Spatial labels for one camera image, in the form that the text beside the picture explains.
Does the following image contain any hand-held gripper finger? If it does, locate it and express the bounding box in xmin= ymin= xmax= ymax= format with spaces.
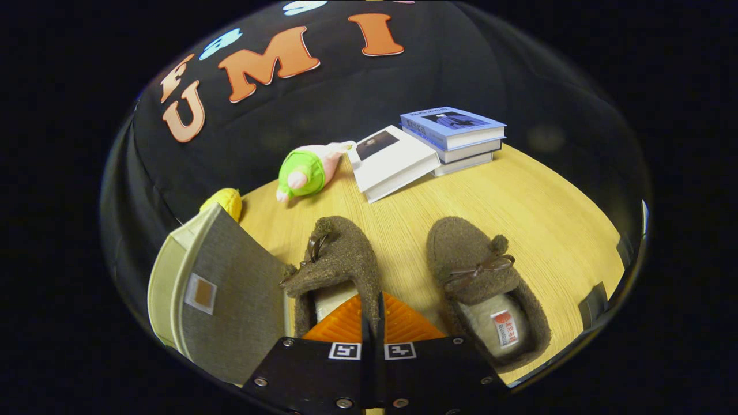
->
xmin=242 ymin=294 xmax=376 ymax=413
xmin=375 ymin=290 xmax=511 ymax=415

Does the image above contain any brown fuzzy shoe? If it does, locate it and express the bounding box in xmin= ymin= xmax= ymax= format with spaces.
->
xmin=279 ymin=216 xmax=385 ymax=341
xmin=426 ymin=216 xmax=552 ymax=374

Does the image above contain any grey fabric storage box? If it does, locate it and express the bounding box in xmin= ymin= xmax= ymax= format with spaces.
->
xmin=146 ymin=202 xmax=292 ymax=386

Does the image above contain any white book with portrait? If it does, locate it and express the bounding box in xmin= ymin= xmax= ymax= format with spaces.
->
xmin=348 ymin=124 xmax=442 ymax=205

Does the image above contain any pink and green plush toy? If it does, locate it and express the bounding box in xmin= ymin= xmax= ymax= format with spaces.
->
xmin=275 ymin=140 xmax=357 ymax=204

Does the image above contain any pale cover book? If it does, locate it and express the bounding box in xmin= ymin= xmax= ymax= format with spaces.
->
xmin=432 ymin=151 xmax=496 ymax=178

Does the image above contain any yellow corn plush toy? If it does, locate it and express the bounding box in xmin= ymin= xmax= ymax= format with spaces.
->
xmin=199 ymin=188 xmax=243 ymax=224

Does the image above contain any dark cover book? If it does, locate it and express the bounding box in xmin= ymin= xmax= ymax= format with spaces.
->
xmin=435 ymin=138 xmax=504 ymax=165

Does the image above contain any black table clamp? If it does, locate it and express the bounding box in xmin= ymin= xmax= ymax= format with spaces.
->
xmin=615 ymin=233 xmax=635 ymax=266
xmin=578 ymin=281 xmax=609 ymax=330

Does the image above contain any blue cover book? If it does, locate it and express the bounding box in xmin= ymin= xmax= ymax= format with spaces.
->
xmin=399 ymin=105 xmax=507 ymax=152

